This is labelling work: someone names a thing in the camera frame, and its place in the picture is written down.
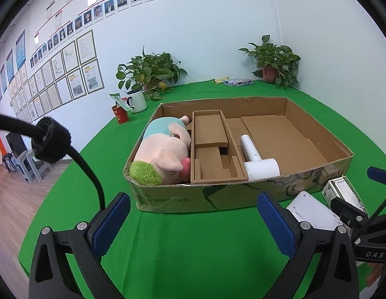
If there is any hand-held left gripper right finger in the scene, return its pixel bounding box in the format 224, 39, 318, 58
257, 191, 360, 299

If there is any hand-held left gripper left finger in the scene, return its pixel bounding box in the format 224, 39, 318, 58
28, 192, 144, 299

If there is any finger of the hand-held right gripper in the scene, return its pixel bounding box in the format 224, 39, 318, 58
367, 166, 386, 188
331, 196, 370, 234

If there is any white and green medicine box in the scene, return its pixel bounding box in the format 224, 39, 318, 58
321, 175, 369, 217

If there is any white rectangular device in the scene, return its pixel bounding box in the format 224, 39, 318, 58
286, 191, 345, 231

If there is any white hair dryer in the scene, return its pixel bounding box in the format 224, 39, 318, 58
240, 135, 281, 181

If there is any pink pig plush toy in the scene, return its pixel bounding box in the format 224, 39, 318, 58
128, 115, 193, 185

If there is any shallow cardboard tray box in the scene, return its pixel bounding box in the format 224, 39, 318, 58
124, 96, 355, 214

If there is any cardboard insert divider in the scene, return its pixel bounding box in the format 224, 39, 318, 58
190, 110, 249, 184

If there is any person's right hand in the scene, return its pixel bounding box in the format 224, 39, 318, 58
366, 263, 386, 288

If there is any grey plastic stool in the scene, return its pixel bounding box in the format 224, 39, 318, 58
25, 149, 53, 183
15, 152, 28, 175

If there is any red cup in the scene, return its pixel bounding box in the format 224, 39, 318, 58
111, 104, 130, 124

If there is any green packet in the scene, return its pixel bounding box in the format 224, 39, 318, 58
109, 93, 132, 112

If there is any white enamel mug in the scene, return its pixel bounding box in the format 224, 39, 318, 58
126, 89, 148, 113

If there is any black cabinet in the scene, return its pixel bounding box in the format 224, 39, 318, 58
5, 131, 27, 156

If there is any patterned tissue pack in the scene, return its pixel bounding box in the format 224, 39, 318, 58
224, 78, 254, 87

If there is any trailing green potted plant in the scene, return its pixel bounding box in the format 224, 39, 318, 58
116, 45, 189, 102

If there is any green potted plant pink pot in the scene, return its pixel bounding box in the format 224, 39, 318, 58
238, 35, 302, 89

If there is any black cable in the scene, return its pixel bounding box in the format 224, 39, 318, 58
0, 114, 105, 210

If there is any black velcro cable strap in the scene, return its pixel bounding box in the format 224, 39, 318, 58
31, 117, 72, 163

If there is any group of framed wall certificates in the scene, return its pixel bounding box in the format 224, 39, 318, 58
0, 30, 104, 122

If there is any white wall conduit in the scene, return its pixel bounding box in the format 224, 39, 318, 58
272, 0, 283, 46

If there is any large blue wall poster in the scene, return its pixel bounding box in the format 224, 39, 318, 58
15, 30, 27, 70

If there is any row of wall portrait photos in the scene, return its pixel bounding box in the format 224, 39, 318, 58
30, 0, 174, 69

